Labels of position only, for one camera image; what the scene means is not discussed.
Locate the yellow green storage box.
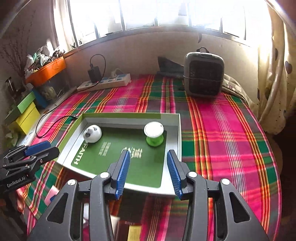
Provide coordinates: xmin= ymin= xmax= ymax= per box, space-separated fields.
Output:
xmin=4 ymin=91 xmax=40 ymax=135

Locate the white power strip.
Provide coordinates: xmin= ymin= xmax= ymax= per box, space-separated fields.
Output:
xmin=77 ymin=73 xmax=131 ymax=92

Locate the cream dotted curtain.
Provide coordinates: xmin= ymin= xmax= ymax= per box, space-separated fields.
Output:
xmin=258 ymin=6 xmax=295 ymax=135

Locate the black charger adapter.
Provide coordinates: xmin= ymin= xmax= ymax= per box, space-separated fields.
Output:
xmin=88 ymin=66 xmax=102 ymax=83

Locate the grey portable speaker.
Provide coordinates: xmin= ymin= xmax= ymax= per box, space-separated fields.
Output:
xmin=183 ymin=47 xmax=225 ymax=97

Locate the plaid pink green tablecloth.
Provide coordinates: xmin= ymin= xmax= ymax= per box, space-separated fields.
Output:
xmin=17 ymin=75 xmax=282 ymax=240

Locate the green shallow cardboard box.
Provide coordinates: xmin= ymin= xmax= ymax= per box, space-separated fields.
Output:
xmin=56 ymin=113 xmax=182 ymax=196

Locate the white round panda toy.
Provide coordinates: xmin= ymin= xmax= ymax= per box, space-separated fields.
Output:
xmin=83 ymin=125 xmax=102 ymax=144

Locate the green white thread spool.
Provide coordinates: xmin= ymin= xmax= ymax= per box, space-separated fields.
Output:
xmin=144 ymin=121 xmax=164 ymax=147

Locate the orange plastic tray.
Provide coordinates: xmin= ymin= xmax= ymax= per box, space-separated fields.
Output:
xmin=25 ymin=57 xmax=66 ymax=87

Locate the black usb cable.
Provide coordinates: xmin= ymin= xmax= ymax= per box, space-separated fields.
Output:
xmin=35 ymin=115 xmax=79 ymax=139

